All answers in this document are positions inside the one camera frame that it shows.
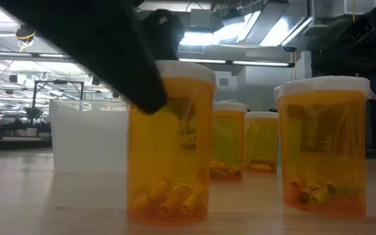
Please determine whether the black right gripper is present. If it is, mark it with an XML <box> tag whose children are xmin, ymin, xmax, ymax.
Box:
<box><xmin>311</xmin><ymin>0</ymin><xmax>376</xmax><ymax>79</ymax></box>

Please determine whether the large orange pill bottle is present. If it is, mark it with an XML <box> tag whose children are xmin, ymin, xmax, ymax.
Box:
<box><xmin>126</xmin><ymin>60</ymin><xmax>217</xmax><ymax>227</ymax></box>
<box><xmin>245</xmin><ymin>111</ymin><xmax>279</xmax><ymax>174</ymax></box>
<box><xmin>210</xmin><ymin>100</ymin><xmax>249</xmax><ymax>182</ymax></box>
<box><xmin>274</xmin><ymin>76</ymin><xmax>376</xmax><ymax>219</ymax></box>

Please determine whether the clear plastic bin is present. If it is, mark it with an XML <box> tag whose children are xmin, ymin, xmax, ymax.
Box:
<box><xmin>49</xmin><ymin>99</ymin><xmax>130</xmax><ymax>174</ymax></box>

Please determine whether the long overhead light bar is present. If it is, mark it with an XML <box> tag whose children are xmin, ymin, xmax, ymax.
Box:
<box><xmin>0</xmin><ymin>50</ymin><xmax>296</xmax><ymax>69</ymax></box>

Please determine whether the round black hanging lamp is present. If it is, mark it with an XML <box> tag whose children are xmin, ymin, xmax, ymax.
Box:
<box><xmin>14</xmin><ymin>24</ymin><xmax>38</xmax><ymax>42</ymax></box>

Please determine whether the distant potted plant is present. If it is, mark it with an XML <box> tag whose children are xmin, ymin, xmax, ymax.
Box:
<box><xmin>23</xmin><ymin>106</ymin><xmax>44</xmax><ymax>137</ymax></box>

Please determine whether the person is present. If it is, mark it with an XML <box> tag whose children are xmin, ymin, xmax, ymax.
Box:
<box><xmin>10</xmin><ymin>117</ymin><xmax>27</xmax><ymax>132</ymax></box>

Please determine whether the distant office desk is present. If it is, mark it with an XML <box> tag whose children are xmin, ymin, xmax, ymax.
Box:
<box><xmin>0</xmin><ymin>136</ymin><xmax>52</xmax><ymax>151</ymax></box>

